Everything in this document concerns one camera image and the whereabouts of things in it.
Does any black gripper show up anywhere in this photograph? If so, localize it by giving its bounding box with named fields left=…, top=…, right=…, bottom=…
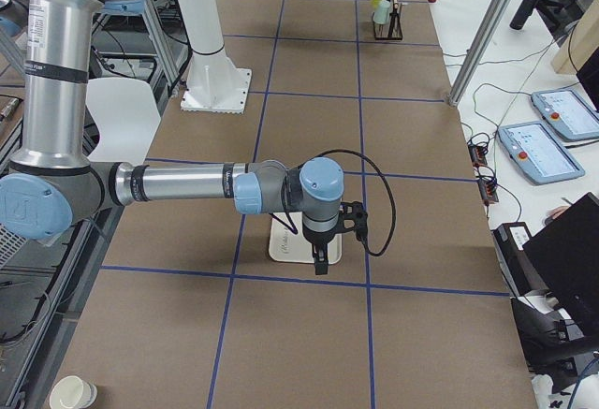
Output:
left=302, top=226, right=341, bottom=275

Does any light green cup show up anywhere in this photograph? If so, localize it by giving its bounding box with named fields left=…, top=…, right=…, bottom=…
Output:
left=373, top=0, right=393, bottom=25

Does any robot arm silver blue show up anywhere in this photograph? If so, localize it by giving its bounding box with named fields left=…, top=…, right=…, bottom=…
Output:
left=1, top=0, right=343, bottom=275

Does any cream rabbit tray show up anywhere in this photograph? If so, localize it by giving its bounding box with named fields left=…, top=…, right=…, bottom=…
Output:
left=269, top=212, right=343, bottom=265

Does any paper cup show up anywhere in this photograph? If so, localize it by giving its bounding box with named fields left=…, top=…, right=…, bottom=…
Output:
left=49, top=375, right=97, bottom=409

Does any small electronics board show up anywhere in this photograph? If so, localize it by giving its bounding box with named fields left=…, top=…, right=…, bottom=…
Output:
left=468, top=144, right=488, bottom=168

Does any near teach pendant tablet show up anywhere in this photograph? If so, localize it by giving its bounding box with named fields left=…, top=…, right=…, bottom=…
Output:
left=498, top=121, right=585, bottom=185

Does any teach pendant tablet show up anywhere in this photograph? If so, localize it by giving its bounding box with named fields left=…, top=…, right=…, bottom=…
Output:
left=498, top=121, right=585, bottom=185
left=531, top=89, right=598, bottom=141

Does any white chair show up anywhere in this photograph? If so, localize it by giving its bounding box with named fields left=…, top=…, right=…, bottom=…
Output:
left=86, top=78, right=161, bottom=166

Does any black laptop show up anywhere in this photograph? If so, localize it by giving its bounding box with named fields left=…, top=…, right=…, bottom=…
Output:
left=523, top=193, right=598, bottom=335

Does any far teach pendant tablet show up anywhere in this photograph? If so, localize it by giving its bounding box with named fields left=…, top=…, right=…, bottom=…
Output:
left=531, top=89, right=598, bottom=141

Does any black bottle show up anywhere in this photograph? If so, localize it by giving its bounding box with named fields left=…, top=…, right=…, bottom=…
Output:
left=509, top=0, right=539, bottom=30

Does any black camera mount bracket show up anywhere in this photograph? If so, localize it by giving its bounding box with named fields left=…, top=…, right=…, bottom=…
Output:
left=335, top=201, right=368, bottom=245

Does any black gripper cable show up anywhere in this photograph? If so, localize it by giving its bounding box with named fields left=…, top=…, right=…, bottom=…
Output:
left=310, top=148, right=400, bottom=256

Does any white pedestal column base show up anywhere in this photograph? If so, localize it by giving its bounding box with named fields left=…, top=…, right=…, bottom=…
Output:
left=178, top=0, right=252, bottom=114

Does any black wire cup rack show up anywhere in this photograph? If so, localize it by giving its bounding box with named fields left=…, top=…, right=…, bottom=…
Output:
left=371, top=0, right=404, bottom=41

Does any aluminium frame post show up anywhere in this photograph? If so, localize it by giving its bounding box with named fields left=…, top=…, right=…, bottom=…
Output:
left=447, top=0, right=511, bottom=107

